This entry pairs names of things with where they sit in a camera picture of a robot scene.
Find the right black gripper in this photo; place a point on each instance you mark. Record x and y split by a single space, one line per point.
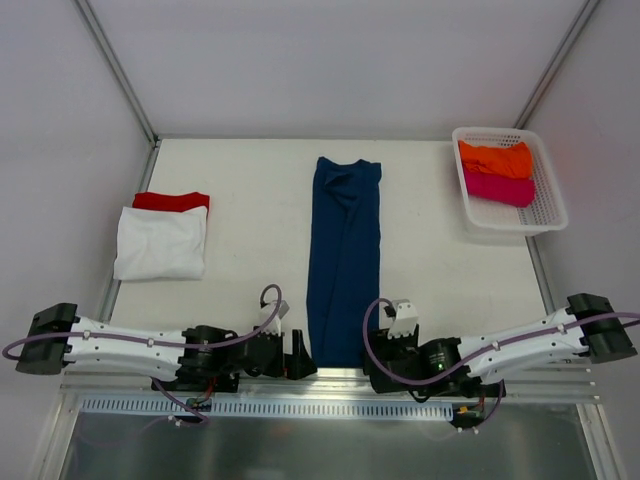
373 357

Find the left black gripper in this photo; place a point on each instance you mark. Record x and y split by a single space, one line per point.
289 360

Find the navy blue t shirt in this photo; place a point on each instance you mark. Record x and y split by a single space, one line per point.
344 261

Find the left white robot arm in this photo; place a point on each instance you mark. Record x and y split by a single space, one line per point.
181 360

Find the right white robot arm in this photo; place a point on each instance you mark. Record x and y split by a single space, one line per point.
476 366

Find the folded white t shirt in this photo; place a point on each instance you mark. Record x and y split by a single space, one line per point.
160 245

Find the pink t shirt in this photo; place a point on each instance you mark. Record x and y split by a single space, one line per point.
514 192

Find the white plastic basket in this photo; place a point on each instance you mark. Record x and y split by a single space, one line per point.
489 218

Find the folded red t shirt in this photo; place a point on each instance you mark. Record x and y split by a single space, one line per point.
170 203

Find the orange t shirt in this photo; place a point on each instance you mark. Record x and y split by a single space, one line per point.
514 162

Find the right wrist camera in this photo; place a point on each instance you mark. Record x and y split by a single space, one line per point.
404 319

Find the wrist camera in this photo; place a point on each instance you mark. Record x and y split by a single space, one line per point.
271 315
404 319

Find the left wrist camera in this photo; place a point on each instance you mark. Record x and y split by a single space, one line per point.
271 315

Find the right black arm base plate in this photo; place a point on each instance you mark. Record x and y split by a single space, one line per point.
492 390

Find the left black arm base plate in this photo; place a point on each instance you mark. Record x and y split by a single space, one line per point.
199 382

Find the white slotted cable duct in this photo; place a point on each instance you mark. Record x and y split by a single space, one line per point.
274 408

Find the aluminium mounting rail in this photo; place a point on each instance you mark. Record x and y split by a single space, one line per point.
555 383

